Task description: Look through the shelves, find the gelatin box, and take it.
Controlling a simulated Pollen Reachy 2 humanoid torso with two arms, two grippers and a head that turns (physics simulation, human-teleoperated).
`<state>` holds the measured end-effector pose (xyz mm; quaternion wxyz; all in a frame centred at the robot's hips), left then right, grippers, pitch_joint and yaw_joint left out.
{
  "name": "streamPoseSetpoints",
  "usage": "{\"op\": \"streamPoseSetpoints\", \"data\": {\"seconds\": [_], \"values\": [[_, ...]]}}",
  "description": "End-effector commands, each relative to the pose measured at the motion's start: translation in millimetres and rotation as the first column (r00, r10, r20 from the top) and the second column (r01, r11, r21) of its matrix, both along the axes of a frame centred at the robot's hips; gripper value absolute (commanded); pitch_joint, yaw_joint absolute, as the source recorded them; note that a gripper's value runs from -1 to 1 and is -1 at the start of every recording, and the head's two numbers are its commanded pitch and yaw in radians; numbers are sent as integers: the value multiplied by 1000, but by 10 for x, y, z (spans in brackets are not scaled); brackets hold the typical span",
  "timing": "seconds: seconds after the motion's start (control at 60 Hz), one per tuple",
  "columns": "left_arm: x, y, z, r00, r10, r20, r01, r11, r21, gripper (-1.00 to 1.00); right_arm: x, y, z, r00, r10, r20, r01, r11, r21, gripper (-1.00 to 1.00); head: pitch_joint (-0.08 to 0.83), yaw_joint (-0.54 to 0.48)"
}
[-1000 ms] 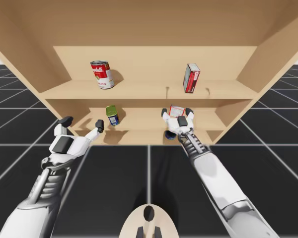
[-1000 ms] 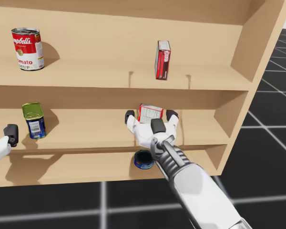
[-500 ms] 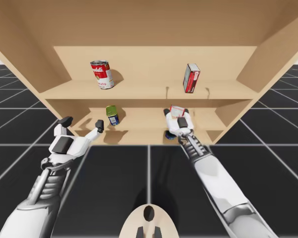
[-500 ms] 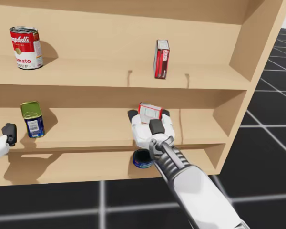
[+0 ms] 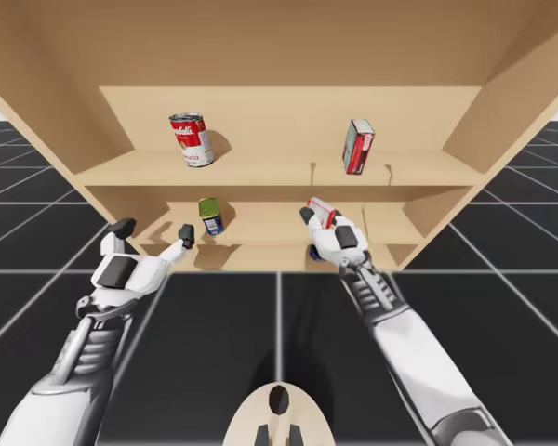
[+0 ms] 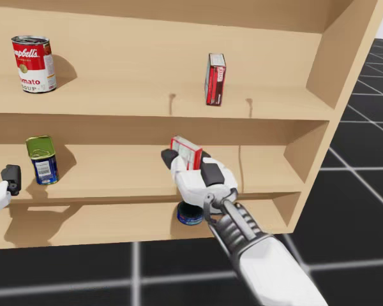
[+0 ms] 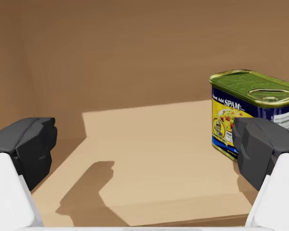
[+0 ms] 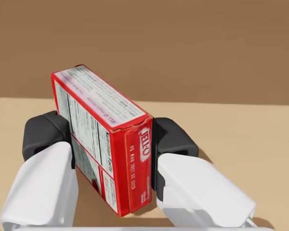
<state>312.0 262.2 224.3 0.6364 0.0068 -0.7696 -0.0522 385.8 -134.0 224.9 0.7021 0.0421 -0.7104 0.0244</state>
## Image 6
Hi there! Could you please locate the red and white carton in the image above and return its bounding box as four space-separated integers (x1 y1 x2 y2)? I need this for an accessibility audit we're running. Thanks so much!
169 135 204 171

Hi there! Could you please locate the green and blue rectangular can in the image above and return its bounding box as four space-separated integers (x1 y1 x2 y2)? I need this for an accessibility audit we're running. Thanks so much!
25 135 60 186

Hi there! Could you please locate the pale wooden shelf unit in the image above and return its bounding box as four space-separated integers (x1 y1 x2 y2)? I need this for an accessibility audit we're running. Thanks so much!
0 0 383 251

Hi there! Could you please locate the blue flat can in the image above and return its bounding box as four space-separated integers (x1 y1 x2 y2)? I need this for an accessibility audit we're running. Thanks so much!
176 201 209 227

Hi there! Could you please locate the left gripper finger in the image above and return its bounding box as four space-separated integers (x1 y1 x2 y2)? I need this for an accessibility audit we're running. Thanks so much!
0 164 22 217

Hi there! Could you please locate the red and white can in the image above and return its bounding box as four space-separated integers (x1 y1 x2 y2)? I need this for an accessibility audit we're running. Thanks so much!
11 34 57 94

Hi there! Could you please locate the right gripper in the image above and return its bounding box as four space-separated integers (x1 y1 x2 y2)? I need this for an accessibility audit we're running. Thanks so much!
160 149 239 215

